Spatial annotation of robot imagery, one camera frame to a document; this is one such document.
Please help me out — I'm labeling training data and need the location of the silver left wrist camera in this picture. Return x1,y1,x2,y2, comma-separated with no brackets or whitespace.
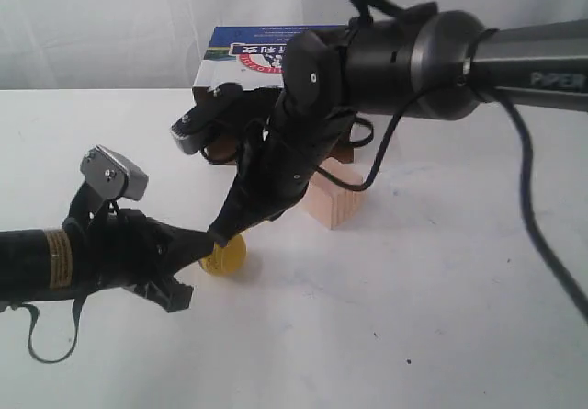
80,144,149,201

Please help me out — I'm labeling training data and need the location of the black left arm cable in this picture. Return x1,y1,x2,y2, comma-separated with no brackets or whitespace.
0,206,134,364

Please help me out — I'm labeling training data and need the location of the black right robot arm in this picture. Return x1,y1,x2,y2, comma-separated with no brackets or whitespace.
209,11,587,244

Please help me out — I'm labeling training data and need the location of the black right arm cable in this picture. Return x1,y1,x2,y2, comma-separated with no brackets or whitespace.
201,0,588,327

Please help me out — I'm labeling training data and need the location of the yellow tennis ball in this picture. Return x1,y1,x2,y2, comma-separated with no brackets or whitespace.
199,234,247,277

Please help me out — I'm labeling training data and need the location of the blue white cardboard box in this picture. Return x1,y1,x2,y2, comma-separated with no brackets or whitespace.
191,24,359,166

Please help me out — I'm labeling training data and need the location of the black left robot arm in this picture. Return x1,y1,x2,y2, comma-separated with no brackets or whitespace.
1,184,214,312

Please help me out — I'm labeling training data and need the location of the light wooden cube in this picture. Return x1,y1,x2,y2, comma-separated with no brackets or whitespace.
302,157,363,230

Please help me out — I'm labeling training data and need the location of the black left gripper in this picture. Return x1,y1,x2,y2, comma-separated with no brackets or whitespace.
62,183,215,313

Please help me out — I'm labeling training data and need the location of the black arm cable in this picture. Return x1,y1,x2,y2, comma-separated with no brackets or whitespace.
201,0,588,327
0,206,134,364

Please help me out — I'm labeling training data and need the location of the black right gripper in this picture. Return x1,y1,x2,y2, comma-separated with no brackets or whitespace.
208,107,354,247

